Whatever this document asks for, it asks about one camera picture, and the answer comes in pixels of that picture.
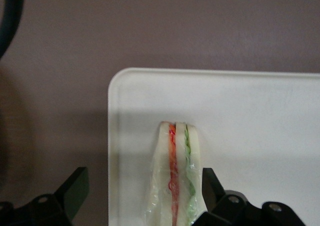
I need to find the triangle sandwich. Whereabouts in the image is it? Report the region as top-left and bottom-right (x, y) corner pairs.
(143, 120), (208, 226)

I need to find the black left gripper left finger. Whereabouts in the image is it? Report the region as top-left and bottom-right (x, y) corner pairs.
(0, 167), (90, 226)

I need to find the cream plastic tray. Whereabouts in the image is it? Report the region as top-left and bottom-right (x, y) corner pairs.
(107, 67), (320, 226)

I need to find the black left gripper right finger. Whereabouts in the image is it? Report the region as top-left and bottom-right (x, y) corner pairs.
(192, 167), (306, 226)

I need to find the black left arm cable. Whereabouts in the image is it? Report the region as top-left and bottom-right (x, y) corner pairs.
(0, 0), (26, 59)

